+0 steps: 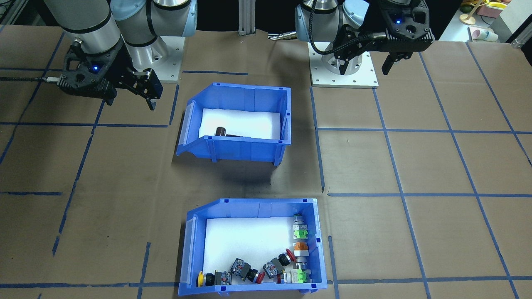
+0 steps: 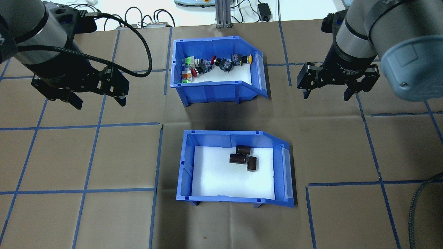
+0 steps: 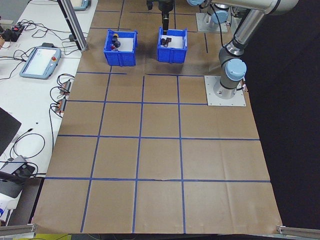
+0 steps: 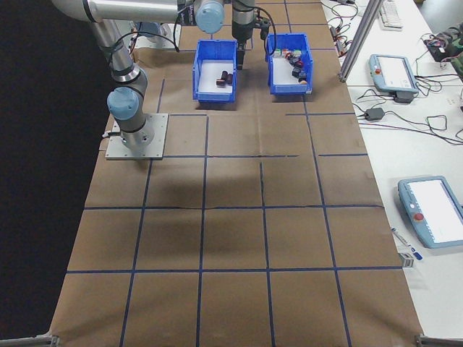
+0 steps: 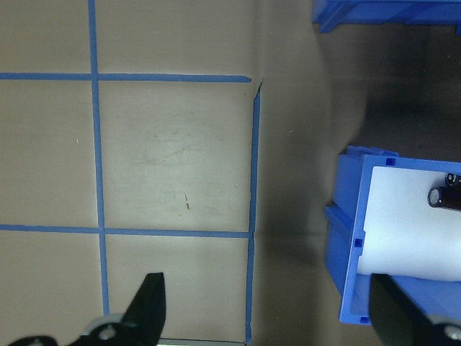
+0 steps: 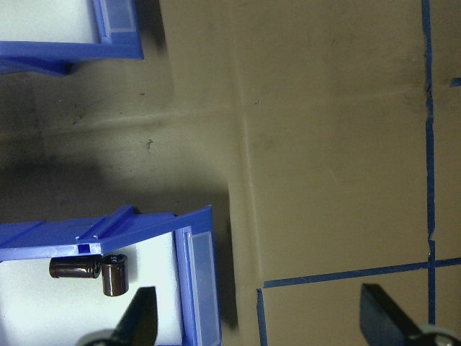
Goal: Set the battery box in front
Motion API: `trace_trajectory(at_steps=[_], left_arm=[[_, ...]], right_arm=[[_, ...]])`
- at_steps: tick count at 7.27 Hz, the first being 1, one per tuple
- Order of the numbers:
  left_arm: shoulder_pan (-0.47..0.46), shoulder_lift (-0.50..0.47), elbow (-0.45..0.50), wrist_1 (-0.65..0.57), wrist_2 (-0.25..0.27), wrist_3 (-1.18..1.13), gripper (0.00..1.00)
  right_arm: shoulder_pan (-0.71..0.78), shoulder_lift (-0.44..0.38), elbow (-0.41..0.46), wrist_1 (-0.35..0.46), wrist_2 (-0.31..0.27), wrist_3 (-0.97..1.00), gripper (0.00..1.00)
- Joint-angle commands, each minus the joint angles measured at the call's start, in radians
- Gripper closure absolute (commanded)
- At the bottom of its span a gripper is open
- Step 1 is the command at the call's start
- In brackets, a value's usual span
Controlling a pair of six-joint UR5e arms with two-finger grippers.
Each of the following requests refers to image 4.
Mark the dark cylindrical battery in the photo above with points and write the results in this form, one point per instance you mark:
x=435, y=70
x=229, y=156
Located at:
x=229, y=77
x=220, y=81

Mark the small grey box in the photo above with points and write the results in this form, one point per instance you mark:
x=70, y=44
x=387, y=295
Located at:
x=407, y=261

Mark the grey blue teach pendant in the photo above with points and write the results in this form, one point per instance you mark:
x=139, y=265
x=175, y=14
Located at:
x=432, y=213
x=392, y=72

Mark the white square base plate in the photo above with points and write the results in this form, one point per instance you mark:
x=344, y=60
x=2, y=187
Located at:
x=155, y=141

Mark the black power adapter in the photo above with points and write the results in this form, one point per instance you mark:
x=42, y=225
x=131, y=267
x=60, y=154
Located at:
x=374, y=114

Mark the white keyboard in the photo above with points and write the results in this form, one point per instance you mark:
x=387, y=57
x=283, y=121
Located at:
x=390, y=14

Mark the green and white switch block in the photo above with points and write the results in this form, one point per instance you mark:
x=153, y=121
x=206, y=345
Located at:
x=297, y=53
x=278, y=52

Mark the blue bin with dark cylinders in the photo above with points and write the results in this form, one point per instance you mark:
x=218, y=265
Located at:
x=215, y=92

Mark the orange and white switch block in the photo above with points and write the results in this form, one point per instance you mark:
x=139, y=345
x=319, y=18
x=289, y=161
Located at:
x=285, y=52

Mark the dark grey switch block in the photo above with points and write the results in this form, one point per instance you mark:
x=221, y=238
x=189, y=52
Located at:
x=297, y=64
x=298, y=73

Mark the camouflage cloth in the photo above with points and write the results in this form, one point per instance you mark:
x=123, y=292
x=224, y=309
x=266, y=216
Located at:
x=454, y=43

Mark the metal corner bracket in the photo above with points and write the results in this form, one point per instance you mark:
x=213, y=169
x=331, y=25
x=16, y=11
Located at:
x=437, y=341
x=36, y=340

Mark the blue bin with switches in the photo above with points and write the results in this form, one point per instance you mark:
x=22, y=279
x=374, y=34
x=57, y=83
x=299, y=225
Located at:
x=289, y=86

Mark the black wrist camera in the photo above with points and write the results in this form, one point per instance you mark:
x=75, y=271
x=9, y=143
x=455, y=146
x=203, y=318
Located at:
x=264, y=29

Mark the black electronics board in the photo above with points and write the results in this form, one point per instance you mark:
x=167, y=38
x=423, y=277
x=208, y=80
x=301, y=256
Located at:
x=436, y=45

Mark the black pendant connector box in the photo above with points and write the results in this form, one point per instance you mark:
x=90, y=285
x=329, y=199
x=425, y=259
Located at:
x=403, y=97

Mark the white marker pen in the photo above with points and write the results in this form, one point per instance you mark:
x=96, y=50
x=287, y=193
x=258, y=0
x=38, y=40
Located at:
x=402, y=238

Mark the aluminium profile post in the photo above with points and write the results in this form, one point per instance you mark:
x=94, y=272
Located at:
x=358, y=39

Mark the black frame cover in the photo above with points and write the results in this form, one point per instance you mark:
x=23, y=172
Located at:
x=43, y=144

